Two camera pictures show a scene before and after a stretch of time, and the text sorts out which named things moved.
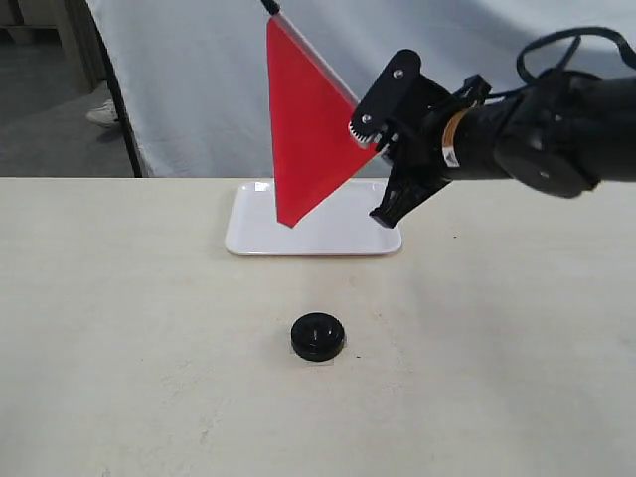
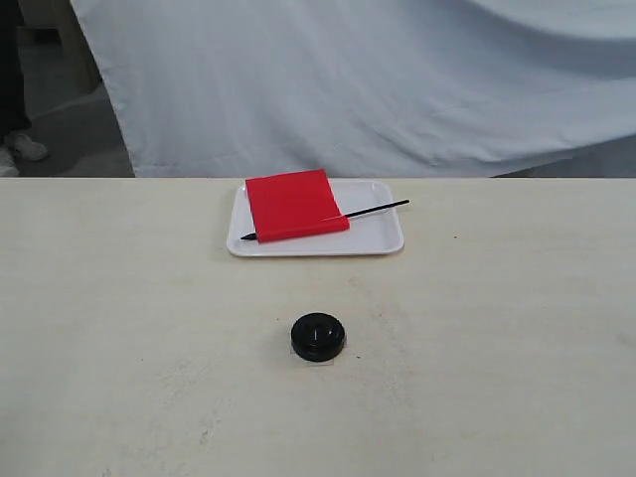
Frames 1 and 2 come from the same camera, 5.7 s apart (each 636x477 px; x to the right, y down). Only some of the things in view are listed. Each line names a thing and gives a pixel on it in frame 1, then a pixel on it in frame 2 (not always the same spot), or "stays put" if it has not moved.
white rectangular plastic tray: [341, 226] stays put
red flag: [316, 155] to [296, 205]
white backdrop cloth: [191, 77] stays put
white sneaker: [105, 114] to [24, 148]
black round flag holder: [317, 337] stays put
